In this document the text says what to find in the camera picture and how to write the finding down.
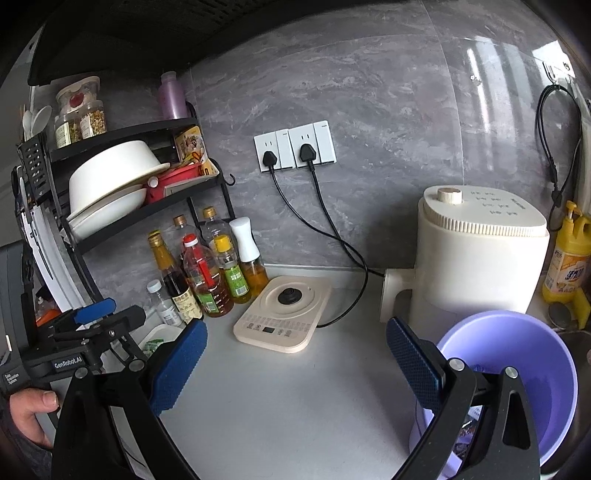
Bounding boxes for green label yellow cap bottle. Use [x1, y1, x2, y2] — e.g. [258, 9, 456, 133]
[213, 234, 251, 304]

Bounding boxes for silver snack packet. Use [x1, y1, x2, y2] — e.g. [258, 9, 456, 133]
[455, 405, 485, 462]

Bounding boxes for white wall switch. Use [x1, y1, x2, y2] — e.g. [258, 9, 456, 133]
[314, 120, 337, 164]
[276, 129, 293, 170]

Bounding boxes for red capped cooking oil bottle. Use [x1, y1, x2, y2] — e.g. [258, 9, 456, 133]
[182, 234, 234, 318]

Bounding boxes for yellow detergent bottle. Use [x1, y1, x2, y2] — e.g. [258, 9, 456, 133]
[541, 200, 591, 304]

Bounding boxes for yellow sponge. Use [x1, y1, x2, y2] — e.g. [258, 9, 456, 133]
[571, 291, 591, 330]

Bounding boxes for metal wall hook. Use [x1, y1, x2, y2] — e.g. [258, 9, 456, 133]
[542, 60, 578, 86]

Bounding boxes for clear lidded food container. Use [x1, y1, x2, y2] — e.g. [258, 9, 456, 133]
[55, 76, 101, 116]

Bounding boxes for round metal sink plug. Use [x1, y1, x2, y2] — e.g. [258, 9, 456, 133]
[549, 302, 576, 330]

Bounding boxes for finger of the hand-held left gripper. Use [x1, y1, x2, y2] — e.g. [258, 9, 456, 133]
[37, 298, 117, 342]
[55, 305, 147, 370]

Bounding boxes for glass jar of dried food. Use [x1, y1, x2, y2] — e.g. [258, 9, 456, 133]
[79, 100, 108, 139]
[54, 113, 84, 149]

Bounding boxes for person's left hand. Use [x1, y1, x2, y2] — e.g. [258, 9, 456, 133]
[9, 388, 61, 449]

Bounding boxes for black metal kitchen rack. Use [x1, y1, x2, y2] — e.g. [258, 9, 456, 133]
[18, 99, 237, 352]

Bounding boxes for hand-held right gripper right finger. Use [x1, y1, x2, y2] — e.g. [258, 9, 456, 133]
[385, 316, 541, 480]

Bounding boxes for white cutting board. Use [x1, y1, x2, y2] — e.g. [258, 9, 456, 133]
[18, 203, 93, 315]

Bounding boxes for cream air fryer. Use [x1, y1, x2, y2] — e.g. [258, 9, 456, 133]
[379, 185, 551, 324]

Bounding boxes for black hanging cable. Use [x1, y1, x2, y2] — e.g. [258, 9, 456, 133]
[534, 84, 583, 222]

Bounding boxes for pink plastic bottle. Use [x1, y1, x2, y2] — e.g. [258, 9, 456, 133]
[158, 71, 188, 121]

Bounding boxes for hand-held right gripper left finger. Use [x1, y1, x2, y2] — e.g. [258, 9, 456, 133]
[51, 318, 208, 480]

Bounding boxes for purple plastic bucket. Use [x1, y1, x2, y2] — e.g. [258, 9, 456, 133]
[409, 310, 579, 480]

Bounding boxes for white plastic spoon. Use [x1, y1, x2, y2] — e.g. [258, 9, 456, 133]
[22, 105, 53, 141]

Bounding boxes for steel sink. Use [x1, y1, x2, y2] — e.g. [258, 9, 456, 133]
[540, 330, 591, 476]

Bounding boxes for red plastic container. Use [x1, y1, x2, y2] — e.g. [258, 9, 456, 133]
[145, 164, 204, 204]

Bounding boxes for yellow snack packet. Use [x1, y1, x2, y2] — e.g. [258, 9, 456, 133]
[174, 127, 220, 178]

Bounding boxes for cream induction cooker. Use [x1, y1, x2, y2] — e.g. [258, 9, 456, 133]
[233, 275, 333, 354]

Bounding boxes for black range hood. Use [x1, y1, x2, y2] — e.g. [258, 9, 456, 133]
[28, 0, 287, 88]

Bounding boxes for clear gold capped bottle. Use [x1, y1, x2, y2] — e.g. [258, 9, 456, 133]
[173, 215, 195, 250]
[202, 206, 230, 241]

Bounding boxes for white rectangular tray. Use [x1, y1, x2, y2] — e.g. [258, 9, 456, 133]
[134, 323, 185, 358]

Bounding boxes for white wall socket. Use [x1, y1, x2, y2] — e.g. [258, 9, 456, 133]
[288, 124, 317, 168]
[254, 132, 279, 173]

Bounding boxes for white top oil sprayer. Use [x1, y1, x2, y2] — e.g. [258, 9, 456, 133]
[229, 217, 269, 291]

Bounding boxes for person's left forearm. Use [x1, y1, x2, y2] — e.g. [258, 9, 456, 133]
[0, 397, 54, 480]

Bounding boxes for black power cable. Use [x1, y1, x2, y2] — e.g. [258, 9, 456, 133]
[262, 150, 369, 328]
[299, 144, 387, 278]

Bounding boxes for dark soy sauce bottle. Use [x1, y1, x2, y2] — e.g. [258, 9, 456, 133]
[148, 230, 204, 324]

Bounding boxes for small white capped bottle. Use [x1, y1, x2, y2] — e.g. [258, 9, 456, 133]
[147, 279, 182, 328]

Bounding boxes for white plate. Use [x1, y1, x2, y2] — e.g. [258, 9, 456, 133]
[66, 186, 148, 241]

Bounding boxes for black perforated utensil holder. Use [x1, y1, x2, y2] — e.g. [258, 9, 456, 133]
[17, 134, 49, 204]

